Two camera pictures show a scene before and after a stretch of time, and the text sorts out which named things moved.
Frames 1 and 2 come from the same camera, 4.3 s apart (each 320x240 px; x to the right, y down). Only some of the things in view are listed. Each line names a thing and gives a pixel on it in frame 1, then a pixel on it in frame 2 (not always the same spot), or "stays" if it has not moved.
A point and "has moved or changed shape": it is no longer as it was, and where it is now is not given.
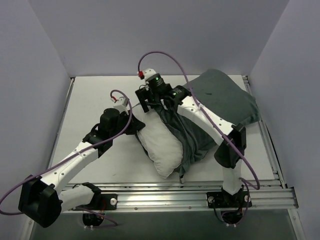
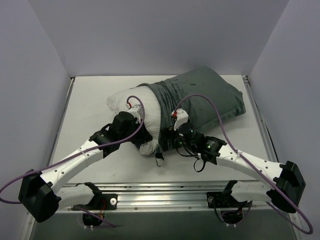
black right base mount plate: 216,200 stays
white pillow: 164,148 has moved or changed shape
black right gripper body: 143,99 -> 167,136
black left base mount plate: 102,201 stays
